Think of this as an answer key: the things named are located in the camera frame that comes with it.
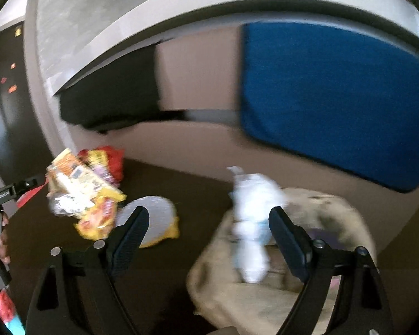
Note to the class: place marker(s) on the dark cabinet with red stickers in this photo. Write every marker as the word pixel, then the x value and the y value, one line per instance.
pixel 5 111

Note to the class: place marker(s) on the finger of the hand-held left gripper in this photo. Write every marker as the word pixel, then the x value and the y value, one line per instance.
pixel 28 183

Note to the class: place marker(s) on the red crumpled plastic bag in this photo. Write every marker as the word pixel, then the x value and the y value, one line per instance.
pixel 113 162

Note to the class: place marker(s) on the beige bag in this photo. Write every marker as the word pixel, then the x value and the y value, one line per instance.
pixel 230 296

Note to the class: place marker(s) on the red and blue packet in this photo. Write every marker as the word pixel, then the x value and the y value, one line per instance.
pixel 5 309

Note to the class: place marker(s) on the yellow noodle packet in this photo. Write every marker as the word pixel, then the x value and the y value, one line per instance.
pixel 78 185

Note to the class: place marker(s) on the black cloth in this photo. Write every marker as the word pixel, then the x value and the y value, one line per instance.
pixel 118 87

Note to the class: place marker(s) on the person's left hand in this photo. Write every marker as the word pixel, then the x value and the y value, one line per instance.
pixel 2 244

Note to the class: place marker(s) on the white table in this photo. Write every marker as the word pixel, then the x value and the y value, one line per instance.
pixel 90 24

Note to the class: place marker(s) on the flat red packet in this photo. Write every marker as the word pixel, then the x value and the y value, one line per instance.
pixel 29 196

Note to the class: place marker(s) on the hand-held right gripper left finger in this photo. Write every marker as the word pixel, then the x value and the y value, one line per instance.
pixel 127 247

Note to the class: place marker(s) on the yellow foil-lined packet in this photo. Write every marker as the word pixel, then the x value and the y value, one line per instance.
pixel 157 218

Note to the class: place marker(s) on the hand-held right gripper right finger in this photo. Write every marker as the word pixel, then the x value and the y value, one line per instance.
pixel 288 246

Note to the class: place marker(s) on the red and yellow snack packet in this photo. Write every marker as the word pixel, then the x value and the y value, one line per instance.
pixel 94 221

